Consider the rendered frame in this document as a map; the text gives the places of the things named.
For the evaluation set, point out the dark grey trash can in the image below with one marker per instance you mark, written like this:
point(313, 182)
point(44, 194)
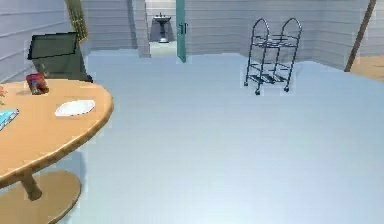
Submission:
point(56, 58)

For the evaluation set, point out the teal room door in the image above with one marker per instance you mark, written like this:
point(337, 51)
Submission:
point(181, 31)

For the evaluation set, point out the white plate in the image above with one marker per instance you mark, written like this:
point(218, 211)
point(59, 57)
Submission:
point(75, 107)

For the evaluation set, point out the round wooden table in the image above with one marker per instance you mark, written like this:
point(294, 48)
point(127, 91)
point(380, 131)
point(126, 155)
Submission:
point(43, 133)

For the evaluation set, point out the red bag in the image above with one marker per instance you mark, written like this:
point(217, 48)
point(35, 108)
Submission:
point(36, 83)

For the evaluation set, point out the light blue book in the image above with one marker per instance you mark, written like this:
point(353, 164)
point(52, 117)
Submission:
point(6, 117)

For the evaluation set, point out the small red flower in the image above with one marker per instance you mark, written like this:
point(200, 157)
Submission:
point(1, 93)

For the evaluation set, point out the white pedestal sink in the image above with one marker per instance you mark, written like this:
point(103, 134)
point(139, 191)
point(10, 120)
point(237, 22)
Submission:
point(162, 25)

